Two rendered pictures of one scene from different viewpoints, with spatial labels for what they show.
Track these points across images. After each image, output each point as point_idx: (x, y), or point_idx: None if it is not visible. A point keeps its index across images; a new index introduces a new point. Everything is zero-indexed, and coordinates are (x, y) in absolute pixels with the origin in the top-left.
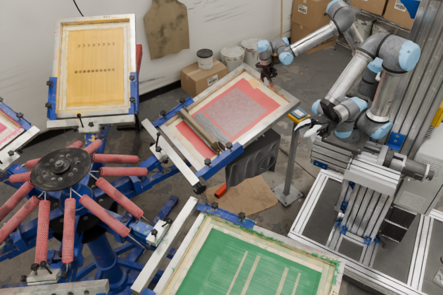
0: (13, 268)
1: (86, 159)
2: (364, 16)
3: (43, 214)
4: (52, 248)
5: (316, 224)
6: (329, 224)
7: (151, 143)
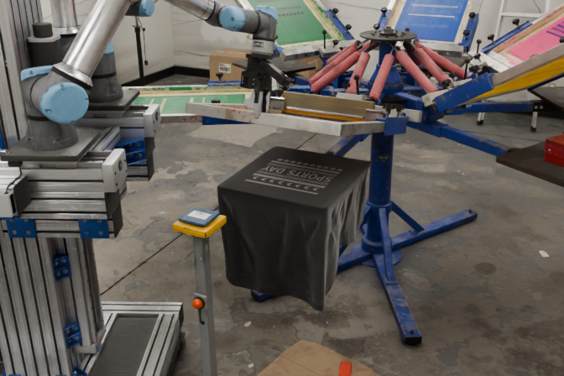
0: (496, 229)
1: (376, 38)
2: None
3: (366, 43)
4: (487, 250)
5: (135, 339)
6: (111, 347)
7: (369, 96)
